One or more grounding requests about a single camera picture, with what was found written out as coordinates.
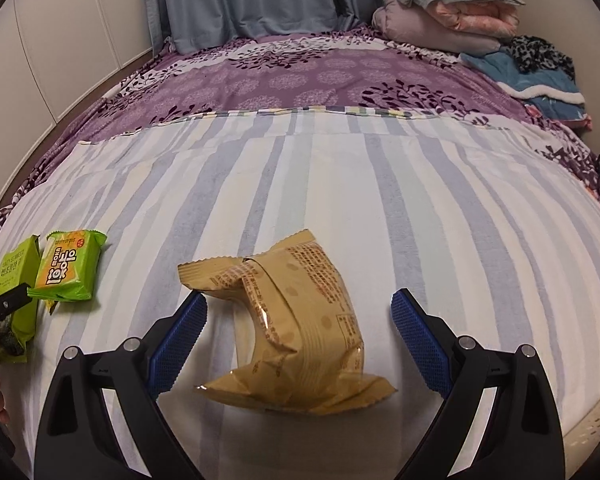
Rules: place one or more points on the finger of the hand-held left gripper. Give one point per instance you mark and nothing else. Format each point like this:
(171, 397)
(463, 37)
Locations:
(5, 305)

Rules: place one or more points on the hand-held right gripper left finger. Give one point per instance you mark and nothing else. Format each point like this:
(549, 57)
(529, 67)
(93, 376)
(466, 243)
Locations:
(177, 345)

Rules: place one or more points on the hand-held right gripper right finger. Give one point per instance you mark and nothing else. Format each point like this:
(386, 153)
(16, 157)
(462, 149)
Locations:
(420, 340)

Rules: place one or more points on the tan snack packet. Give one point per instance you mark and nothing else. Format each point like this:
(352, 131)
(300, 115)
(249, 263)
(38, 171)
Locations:
(300, 320)

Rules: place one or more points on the green seaweed snack packet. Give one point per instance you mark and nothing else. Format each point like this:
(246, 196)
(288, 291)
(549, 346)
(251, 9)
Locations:
(17, 270)

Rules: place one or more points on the green and orange snack packet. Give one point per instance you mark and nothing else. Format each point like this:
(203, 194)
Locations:
(67, 270)

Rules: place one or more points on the striped bedsheet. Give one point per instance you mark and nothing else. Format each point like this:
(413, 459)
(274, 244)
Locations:
(330, 185)

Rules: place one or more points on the white wardrobe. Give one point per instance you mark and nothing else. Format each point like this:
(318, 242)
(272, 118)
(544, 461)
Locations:
(55, 45)

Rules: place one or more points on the blue garment with white trim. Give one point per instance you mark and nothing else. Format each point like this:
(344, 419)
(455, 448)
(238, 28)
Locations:
(530, 80)

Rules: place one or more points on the purple floral bedsheet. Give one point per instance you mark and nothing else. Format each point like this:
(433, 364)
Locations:
(280, 80)

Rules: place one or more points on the leopard print cloth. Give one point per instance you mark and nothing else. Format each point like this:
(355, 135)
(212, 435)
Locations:
(540, 55)

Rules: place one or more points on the lilac folded quilt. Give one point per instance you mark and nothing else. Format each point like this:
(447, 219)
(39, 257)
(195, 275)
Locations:
(415, 27)

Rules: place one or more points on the pink folded quilt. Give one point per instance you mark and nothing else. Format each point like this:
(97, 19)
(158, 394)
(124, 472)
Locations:
(480, 17)

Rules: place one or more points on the blue-grey curtain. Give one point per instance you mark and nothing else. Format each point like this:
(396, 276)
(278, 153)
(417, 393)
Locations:
(230, 0)

